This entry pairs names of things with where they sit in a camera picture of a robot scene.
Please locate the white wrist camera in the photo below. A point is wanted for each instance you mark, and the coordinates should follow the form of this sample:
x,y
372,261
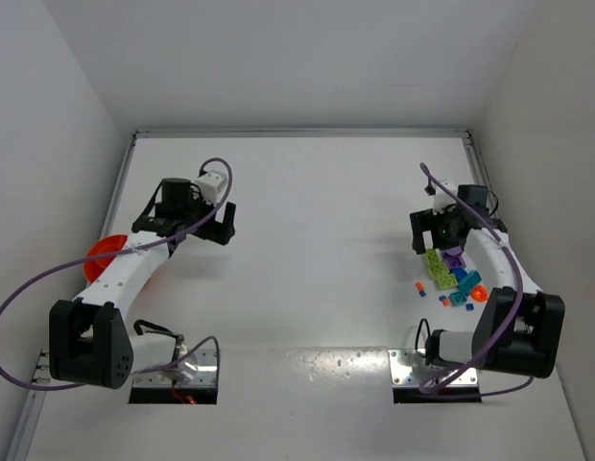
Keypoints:
x,y
211,186
442,201

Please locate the small teal lego brick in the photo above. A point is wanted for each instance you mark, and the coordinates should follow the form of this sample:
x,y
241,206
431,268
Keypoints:
x,y
457,298

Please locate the orange cone lego piece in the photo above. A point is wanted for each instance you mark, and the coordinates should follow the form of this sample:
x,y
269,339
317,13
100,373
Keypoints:
x,y
479,294

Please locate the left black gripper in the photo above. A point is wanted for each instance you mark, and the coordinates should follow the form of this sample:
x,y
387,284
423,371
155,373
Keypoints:
x,y
217,227

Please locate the lime green lego brick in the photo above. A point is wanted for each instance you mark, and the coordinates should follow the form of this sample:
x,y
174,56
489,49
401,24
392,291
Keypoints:
x,y
431,257

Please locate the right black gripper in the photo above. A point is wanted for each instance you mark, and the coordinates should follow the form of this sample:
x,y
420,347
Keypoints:
x,y
427,226

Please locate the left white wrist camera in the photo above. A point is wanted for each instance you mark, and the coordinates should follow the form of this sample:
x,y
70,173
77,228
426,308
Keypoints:
x,y
211,186

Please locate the purple lego brick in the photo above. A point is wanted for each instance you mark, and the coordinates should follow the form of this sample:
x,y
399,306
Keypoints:
x,y
453,257

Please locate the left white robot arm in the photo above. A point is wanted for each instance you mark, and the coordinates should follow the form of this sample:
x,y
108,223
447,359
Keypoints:
x,y
90,343

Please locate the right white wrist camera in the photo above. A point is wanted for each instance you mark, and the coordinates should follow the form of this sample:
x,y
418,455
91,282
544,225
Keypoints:
x,y
442,201

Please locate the metal base plate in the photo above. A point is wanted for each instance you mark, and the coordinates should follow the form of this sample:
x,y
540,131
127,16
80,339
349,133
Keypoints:
x,y
198,371
408,369

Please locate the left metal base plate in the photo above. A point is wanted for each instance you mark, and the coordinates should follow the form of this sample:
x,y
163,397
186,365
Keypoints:
x,y
198,371

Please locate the small orange blue lego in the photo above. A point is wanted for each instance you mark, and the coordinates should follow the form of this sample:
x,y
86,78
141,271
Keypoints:
x,y
420,289

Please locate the blue round lego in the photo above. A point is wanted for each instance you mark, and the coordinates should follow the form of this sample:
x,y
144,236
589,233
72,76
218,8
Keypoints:
x,y
459,273

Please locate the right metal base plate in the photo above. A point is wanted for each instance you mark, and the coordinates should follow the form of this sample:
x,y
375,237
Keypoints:
x,y
408,369

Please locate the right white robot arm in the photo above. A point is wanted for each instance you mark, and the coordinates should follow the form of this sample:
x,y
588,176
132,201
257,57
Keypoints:
x,y
520,326

